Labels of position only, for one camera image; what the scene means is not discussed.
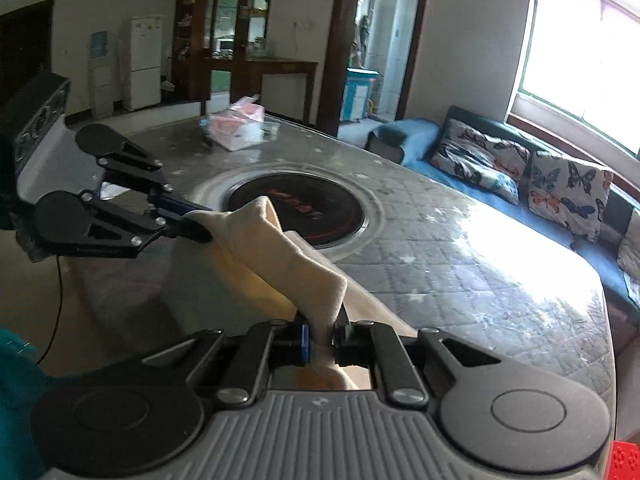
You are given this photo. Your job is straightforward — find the cream beige sweatshirt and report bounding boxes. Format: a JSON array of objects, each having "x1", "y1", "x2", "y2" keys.
[{"x1": 162, "y1": 197, "x2": 416, "y2": 390}]

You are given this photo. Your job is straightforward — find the white refrigerator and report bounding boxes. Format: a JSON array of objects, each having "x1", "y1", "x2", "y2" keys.
[{"x1": 120, "y1": 15, "x2": 163, "y2": 112}]

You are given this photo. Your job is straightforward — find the water dispenser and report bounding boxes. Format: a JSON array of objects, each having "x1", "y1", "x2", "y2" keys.
[{"x1": 88, "y1": 30, "x2": 115, "y2": 118}]

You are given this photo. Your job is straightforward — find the pink tissue pack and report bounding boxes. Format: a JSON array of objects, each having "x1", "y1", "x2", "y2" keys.
[{"x1": 202, "y1": 96, "x2": 265, "y2": 152}]

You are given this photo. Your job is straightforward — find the black round induction cooktop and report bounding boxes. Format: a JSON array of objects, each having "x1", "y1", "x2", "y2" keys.
[{"x1": 224, "y1": 171, "x2": 366, "y2": 247}]

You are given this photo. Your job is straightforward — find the dark wooden side table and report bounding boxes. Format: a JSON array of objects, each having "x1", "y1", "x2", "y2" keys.
[{"x1": 200, "y1": 56, "x2": 319, "y2": 126}]

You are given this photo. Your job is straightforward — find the dark wooden display cabinet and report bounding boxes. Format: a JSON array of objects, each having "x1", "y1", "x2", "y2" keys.
[{"x1": 168, "y1": 0, "x2": 268, "y2": 101}]

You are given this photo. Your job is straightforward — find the butterfly pillow lying flat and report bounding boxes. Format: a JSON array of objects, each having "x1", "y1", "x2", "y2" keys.
[{"x1": 431, "y1": 118, "x2": 530, "y2": 205}]

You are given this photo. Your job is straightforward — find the blue sofa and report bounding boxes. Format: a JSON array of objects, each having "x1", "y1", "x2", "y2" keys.
[{"x1": 366, "y1": 106, "x2": 639, "y2": 321}]

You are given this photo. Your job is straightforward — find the blue small cabinet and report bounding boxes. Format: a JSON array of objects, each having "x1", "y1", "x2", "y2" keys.
[{"x1": 340, "y1": 67, "x2": 378, "y2": 122}]

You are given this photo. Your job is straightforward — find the butterfly pillow upright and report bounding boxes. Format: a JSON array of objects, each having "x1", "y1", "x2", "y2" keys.
[{"x1": 528, "y1": 151, "x2": 614, "y2": 243}]

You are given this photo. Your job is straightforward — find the grey plain cushion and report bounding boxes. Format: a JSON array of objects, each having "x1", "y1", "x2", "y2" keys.
[{"x1": 617, "y1": 209, "x2": 640, "y2": 282}]

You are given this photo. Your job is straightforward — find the black cable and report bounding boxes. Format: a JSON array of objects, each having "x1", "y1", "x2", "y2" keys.
[{"x1": 34, "y1": 253, "x2": 68, "y2": 366}]

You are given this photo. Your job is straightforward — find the window with green frame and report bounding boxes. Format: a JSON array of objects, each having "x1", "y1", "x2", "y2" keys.
[{"x1": 520, "y1": 0, "x2": 639, "y2": 156}]

